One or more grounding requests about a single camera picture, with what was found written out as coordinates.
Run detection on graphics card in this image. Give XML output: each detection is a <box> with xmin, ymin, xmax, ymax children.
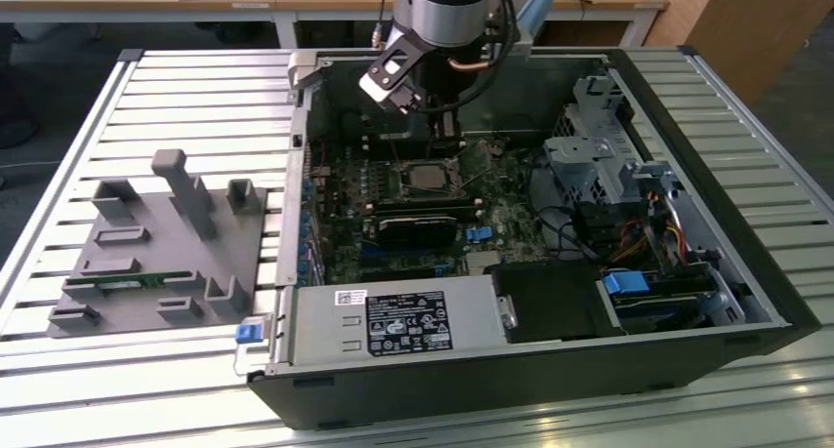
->
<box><xmin>373</xmin><ymin>214</ymin><xmax>459</xmax><ymax>251</ymax></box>

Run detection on pale blue teach pendant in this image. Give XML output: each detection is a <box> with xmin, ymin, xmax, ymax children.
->
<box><xmin>517</xmin><ymin>0</ymin><xmax>563</xmax><ymax>35</ymax></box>

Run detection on wooden cabinet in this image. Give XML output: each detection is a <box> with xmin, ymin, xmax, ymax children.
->
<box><xmin>640</xmin><ymin>0</ymin><xmax>834</xmax><ymax>108</ymax></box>

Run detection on hard disk in blue carrier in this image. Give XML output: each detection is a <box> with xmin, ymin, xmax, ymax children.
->
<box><xmin>597</xmin><ymin>266</ymin><xmax>721</xmax><ymax>330</ymax></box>

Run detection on green motherboard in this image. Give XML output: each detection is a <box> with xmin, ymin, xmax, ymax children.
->
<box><xmin>304</xmin><ymin>134</ymin><xmax>552</xmax><ymax>287</ymax></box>

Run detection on yellow red power wires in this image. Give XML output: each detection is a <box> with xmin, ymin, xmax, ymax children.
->
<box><xmin>611</xmin><ymin>223</ymin><xmax>692</xmax><ymax>266</ymax></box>

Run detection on silver perforated drive cage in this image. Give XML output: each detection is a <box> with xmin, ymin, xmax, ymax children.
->
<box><xmin>540</xmin><ymin>74</ymin><xmax>676</xmax><ymax>213</ymax></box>

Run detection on black PC case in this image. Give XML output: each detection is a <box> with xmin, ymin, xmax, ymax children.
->
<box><xmin>244</xmin><ymin>45</ymin><xmax>823</xmax><ymax>432</ymax></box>

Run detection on black camera cable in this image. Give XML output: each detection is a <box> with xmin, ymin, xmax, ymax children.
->
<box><xmin>419</xmin><ymin>0</ymin><xmax>527</xmax><ymax>116</ymax></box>

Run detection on CPU socket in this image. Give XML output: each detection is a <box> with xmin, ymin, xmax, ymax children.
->
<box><xmin>393</xmin><ymin>157</ymin><xmax>469</xmax><ymax>199</ymax></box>

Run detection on silver finned heatsink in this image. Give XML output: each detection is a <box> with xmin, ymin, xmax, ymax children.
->
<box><xmin>465</xmin><ymin>250</ymin><xmax>507</xmax><ymax>275</ymax></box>

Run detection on silver power supply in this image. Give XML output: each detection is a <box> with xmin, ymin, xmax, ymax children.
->
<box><xmin>284</xmin><ymin>273</ymin><xmax>511</xmax><ymax>367</ymax></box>

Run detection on wooden desk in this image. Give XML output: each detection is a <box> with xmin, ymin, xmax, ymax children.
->
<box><xmin>0</xmin><ymin>0</ymin><xmax>672</xmax><ymax>49</ymax></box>

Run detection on grey parts rack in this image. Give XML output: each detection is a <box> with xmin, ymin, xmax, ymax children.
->
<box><xmin>45</xmin><ymin>147</ymin><xmax>269</xmax><ymax>341</ymax></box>

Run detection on silver CPU chip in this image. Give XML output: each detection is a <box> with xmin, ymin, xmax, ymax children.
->
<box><xmin>404</xmin><ymin>165</ymin><xmax>453</xmax><ymax>189</ymax></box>

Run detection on green RAM stick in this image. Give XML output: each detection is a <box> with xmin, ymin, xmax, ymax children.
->
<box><xmin>62</xmin><ymin>269</ymin><xmax>196</xmax><ymax>292</ymax></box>

